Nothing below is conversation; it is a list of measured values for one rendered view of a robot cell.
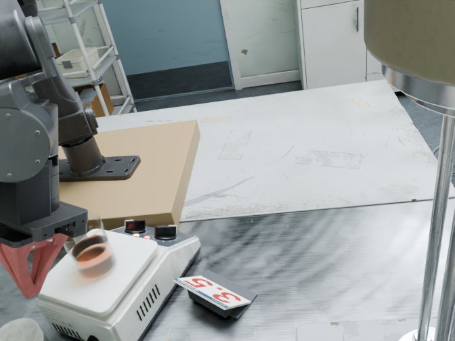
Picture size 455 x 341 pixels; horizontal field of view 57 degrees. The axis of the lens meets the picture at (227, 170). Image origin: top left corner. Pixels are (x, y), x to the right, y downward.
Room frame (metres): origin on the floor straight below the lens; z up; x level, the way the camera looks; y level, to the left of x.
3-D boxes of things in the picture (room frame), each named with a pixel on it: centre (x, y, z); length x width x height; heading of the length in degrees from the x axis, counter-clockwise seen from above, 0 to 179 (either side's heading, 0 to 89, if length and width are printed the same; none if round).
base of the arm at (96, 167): (0.73, 0.27, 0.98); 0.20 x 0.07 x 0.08; 72
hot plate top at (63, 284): (0.40, 0.19, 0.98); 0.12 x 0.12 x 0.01; 59
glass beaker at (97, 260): (0.40, 0.18, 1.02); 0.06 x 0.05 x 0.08; 64
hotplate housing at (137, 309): (0.43, 0.17, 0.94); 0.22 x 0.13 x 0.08; 149
